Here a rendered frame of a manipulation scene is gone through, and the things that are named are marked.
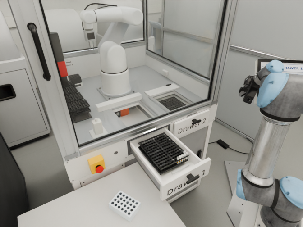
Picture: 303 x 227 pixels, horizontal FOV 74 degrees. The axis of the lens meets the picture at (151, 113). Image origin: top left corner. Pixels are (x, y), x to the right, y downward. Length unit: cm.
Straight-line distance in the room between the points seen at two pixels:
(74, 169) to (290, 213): 93
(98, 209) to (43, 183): 133
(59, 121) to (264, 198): 87
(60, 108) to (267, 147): 78
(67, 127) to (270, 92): 77
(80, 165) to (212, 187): 139
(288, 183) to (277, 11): 169
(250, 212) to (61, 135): 92
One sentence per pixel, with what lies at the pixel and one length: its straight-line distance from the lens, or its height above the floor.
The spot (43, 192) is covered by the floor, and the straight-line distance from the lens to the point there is 226.
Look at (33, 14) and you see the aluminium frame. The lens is 78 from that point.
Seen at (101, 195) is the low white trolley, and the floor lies 76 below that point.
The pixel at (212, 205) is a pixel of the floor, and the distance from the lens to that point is 202.
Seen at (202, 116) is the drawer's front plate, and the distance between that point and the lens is 138.
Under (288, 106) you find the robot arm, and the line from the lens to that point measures 72.
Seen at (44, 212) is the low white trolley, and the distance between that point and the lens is 115.
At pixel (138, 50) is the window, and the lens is 93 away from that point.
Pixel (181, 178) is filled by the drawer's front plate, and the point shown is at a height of 91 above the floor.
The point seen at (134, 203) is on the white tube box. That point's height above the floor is 80.
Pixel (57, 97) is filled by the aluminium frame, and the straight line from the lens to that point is 86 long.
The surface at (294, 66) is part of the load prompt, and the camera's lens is 170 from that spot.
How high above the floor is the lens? 166
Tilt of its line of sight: 34 degrees down
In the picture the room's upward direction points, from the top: straight up
